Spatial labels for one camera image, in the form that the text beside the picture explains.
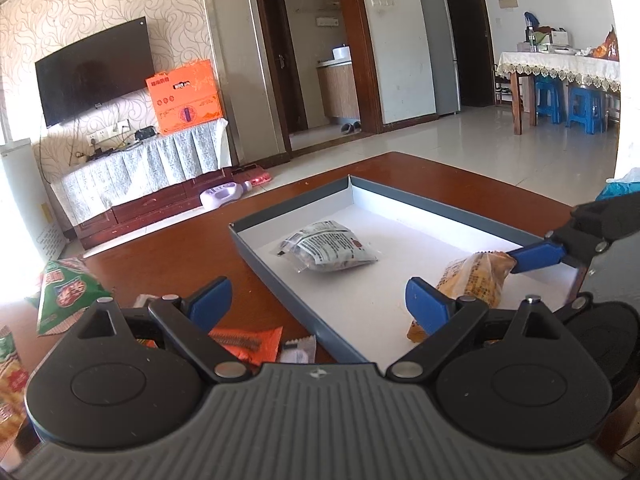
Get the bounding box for orange packet with brown sticks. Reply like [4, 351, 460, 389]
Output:
[207, 326, 284, 367]

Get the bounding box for red plastic object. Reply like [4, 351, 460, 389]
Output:
[231, 164, 273, 188]

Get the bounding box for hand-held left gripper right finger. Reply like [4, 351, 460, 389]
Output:
[385, 276, 568, 381]

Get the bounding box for blue plastic stool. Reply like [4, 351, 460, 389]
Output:
[566, 86, 606, 135]
[535, 77, 563, 126]

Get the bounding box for dark wooden door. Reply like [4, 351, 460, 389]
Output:
[435, 0, 496, 108]

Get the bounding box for dark wooden television cabinet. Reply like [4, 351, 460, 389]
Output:
[75, 165, 236, 251]

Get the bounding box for lace tablecloth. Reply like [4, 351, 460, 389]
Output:
[496, 51, 621, 93]

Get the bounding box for orange snack bag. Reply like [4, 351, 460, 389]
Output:
[590, 25, 620, 60]

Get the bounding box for purple white bottle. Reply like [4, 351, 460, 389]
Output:
[199, 181, 254, 209]

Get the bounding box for black flat television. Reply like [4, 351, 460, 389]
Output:
[35, 16, 156, 128]

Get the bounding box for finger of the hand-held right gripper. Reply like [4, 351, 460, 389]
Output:
[552, 296, 593, 325]
[507, 194, 640, 276]

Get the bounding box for orange gift box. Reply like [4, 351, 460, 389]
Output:
[146, 59, 223, 136]

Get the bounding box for silver refrigerator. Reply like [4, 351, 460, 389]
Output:
[419, 0, 462, 117]

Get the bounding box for brown hallway door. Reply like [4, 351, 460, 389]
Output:
[259, 0, 308, 133]

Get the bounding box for yellow chips packet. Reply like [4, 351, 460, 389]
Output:
[0, 325, 31, 436]

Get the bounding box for grey cardboard tray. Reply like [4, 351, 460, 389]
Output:
[228, 175, 588, 365]

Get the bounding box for wooden dining table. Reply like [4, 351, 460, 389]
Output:
[509, 72, 621, 136]

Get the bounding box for green snack packet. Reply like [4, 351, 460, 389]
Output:
[25, 257, 113, 336]

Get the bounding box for teal plastic bag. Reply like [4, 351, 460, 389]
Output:
[595, 167, 640, 203]

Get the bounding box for TV cabinet with lace cloth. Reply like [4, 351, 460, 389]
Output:
[50, 119, 233, 226]

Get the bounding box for grey white snack packet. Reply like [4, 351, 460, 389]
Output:
[278, 220, 378, 274]

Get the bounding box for wooden kitchen counter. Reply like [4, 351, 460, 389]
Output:
[316, 57, 361, 121]

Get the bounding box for white chest freezer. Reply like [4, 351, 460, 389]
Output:
[0, 138, 68, 271]

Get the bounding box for white wall sockets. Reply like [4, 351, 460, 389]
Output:
[85, 120, 131, 144]

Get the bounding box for clear packet with white balls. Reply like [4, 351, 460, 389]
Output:
[279, 335, 317, 365]

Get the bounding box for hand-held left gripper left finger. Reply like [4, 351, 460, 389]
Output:
[75, 276, 251, 381]

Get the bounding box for yellow brown snack packet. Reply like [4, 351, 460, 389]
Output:
[406, 251, 516, 343]

